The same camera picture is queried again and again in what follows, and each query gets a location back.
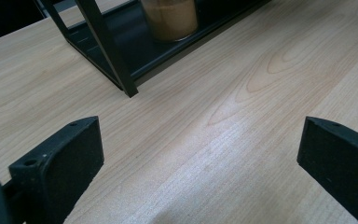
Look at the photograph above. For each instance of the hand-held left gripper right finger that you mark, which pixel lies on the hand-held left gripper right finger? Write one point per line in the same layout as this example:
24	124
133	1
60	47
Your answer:
345	168

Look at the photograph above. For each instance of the black two-tier metal rack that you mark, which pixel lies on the black two-tier metal rack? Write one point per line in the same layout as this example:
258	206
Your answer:
105	37

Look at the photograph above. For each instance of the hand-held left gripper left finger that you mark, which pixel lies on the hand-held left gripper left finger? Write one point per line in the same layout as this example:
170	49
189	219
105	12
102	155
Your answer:
59	174

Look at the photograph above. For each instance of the silver lid spice jar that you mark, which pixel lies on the silver lid spice jar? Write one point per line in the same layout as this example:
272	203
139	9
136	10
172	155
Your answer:
171	20

